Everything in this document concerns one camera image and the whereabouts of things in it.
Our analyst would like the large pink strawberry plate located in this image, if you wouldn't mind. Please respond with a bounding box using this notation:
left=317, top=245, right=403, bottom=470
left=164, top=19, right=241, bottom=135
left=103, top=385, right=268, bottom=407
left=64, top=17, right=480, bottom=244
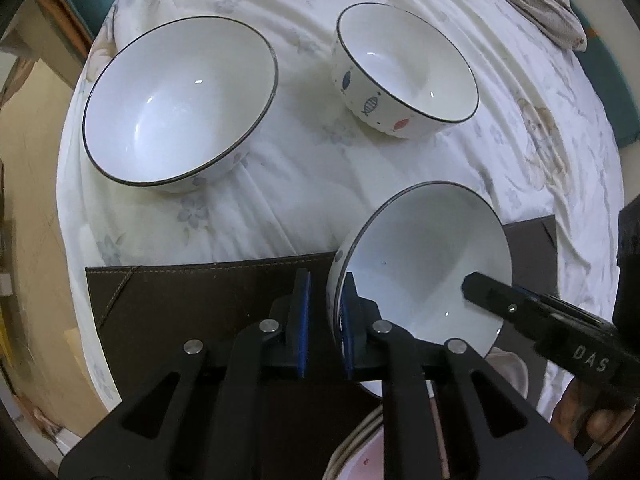
left=324, top=349, right=532, bottom=480

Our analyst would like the small white fish bowl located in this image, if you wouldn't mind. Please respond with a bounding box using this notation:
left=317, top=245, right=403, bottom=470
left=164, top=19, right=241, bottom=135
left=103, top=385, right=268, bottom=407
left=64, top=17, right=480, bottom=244
left=331, top=2, right=480, bottom=140

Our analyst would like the large white fish bowl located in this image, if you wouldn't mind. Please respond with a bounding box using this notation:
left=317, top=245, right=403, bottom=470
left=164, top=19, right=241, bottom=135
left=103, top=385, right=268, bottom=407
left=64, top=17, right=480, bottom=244
left=81, top=15, right=279, bottom=193

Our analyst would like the teal mattress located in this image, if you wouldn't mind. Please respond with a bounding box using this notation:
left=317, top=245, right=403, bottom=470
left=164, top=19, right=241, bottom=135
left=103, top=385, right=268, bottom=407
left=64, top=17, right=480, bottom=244
left=572, top=3, right=639, bottom=148

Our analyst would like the dark brown leather mat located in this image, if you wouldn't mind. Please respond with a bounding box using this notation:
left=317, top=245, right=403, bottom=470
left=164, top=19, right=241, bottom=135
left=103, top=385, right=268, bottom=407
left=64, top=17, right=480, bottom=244
left=83, top=213, right=559, bottom=480

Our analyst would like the white bear print bedsheet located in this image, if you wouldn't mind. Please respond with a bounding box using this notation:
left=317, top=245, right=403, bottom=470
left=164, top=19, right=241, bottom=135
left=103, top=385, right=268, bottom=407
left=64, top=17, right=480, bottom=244
left=56, top=0, right=624, bottom=408

